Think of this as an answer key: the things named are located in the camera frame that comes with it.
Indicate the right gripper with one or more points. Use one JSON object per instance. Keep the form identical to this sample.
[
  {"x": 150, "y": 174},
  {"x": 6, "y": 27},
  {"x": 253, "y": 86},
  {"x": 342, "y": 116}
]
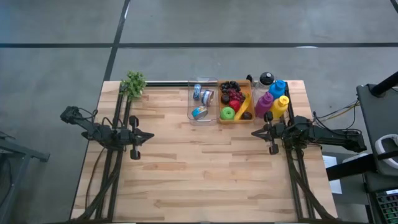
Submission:
[{"x": 284, "y": 132}]

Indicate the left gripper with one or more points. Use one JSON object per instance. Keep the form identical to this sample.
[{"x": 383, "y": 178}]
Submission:
[{"x": 127, "y": 137}]

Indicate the yellow water bottle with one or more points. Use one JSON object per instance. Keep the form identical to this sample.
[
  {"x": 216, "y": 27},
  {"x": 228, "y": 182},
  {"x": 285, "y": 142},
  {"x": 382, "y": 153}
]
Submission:
[{"x": 280, "y": 107}]

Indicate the purple round object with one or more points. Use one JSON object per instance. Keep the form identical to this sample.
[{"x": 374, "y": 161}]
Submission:
[{"x": 264, "y": 104}]

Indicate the dark round fruit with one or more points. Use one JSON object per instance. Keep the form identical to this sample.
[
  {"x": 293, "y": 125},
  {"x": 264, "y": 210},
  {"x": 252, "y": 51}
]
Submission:
[
  {"x": 225, "y": 99},
  {"x": 246, "y": 115}
]

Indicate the yellow toy banana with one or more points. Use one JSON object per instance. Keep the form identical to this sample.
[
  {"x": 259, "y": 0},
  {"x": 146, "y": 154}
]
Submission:
[{"x": 244, "y": 107}]

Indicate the blue water bottle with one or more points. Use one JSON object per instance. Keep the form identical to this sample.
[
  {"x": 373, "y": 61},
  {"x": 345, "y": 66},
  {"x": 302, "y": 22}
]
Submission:
[{"x": 277, "y": 89}]

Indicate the red toy strawberry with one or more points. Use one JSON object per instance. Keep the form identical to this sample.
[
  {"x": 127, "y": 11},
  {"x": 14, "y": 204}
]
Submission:
[{"x": 234, "y": 105}]

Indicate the green toy apple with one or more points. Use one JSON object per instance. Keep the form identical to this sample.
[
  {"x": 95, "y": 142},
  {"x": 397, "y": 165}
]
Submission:
[{"x": 227, "y": 113}]

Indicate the clear bottle with black lid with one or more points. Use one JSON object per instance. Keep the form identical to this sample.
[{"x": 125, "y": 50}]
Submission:
[{"x": 266, "y": 78}]

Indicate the dark grape bunch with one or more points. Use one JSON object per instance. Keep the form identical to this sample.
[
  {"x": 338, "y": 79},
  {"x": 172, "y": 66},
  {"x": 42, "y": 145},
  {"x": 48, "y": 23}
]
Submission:
[{"x": 230, "y": 85}]

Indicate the teal yellowfin tuna can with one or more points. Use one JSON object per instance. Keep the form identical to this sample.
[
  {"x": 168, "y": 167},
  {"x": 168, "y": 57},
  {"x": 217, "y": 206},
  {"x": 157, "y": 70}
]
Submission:
[{"x": 199, "y": 112}]

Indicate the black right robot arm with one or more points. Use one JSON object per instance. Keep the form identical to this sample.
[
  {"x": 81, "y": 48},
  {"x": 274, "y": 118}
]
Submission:
[{"x": 329, "y": 137}]

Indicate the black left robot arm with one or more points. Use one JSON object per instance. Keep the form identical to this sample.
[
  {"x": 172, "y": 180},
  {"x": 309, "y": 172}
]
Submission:
[{"x": 93, "y": 127}]

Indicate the clear plastic bin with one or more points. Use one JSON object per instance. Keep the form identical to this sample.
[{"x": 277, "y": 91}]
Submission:
[
  {"x": 256, "y": 90},
  {"x": 214, "y": 119}
]

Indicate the red grape bunch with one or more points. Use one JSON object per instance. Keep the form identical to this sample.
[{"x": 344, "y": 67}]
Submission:
[{"x": 236, "y": 95}]

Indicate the orange plastic bin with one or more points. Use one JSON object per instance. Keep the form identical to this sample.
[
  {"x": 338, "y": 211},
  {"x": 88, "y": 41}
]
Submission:
[{"x": 250, "y": 85}]

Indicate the green plant in white pot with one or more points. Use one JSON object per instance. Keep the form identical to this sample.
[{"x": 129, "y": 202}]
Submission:
[{"x": 133, "y": 84}]

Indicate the white paper sheet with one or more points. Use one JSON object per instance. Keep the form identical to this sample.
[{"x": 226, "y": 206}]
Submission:
[{"x": 329, "y": 161}]

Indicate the blue and white can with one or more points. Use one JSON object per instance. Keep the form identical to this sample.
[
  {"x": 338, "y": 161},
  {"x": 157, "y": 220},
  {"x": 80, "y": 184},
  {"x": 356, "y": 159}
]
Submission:
[{"x": 197, "y": 91}]

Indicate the black beam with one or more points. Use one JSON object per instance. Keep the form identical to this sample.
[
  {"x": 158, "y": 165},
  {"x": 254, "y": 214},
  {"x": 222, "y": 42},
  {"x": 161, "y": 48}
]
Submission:
[{"x": 351, "y": 166}]

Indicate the black side table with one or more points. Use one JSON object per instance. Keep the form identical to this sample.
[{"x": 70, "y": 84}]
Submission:
[{"x": 379, "y": 118}]

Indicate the white headset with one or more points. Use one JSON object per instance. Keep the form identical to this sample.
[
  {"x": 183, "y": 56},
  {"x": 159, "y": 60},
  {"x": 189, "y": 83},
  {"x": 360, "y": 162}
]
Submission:
[{"x": 384, "y": 146}]

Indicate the grey metal stand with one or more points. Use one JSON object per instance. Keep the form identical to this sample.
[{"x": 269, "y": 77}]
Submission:
[{"x": 18, "y": 152}]

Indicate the black pole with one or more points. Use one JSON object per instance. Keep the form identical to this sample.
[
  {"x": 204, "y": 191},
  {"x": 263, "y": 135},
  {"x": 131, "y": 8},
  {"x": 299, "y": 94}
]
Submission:
[{"x": 385, "y": 84}]

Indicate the black aluminium table frame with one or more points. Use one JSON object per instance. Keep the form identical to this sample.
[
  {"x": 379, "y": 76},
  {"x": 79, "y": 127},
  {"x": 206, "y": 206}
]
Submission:
[
  {"x": 109, "y": 177},
  {"x": 298, "y": 180}
]

